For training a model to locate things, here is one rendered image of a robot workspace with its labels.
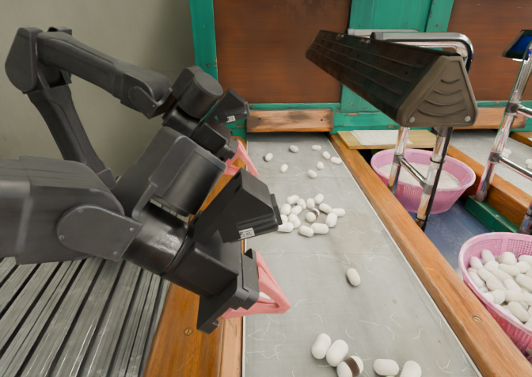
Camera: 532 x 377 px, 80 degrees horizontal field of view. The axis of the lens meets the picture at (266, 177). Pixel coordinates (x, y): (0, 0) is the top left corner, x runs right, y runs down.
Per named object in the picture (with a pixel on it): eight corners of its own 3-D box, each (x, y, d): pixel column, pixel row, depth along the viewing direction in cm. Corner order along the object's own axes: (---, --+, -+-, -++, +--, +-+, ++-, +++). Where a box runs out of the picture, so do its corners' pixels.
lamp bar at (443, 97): (400, 129, 32) (415, 53, 29) (305, 58, 88) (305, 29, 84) (476, 127, 33) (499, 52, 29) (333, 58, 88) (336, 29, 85)
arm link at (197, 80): (231, 89, 58) (184, 41, 57) (211, 100, 51) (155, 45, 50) (198, 130, 64) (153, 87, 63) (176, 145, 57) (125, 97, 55)
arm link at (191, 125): (213, 112, 60) (182, 89, 58) (205, 127, 56) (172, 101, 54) (194, 135, 64) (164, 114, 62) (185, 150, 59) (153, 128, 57)
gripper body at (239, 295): (248, 230, 38) (196, 199, 35) (253, 298, 29) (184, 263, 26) (215, 264, 40) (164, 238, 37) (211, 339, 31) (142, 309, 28)
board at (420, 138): (347, 149, 101) (348, 146, 100) (336, 134, 114) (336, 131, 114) (448, 147, 102) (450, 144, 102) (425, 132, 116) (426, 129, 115)
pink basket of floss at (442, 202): (446, 234, 76) (457, 200, 72) (349, 195, 93) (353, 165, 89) (477, 195, 93) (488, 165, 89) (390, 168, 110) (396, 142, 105)
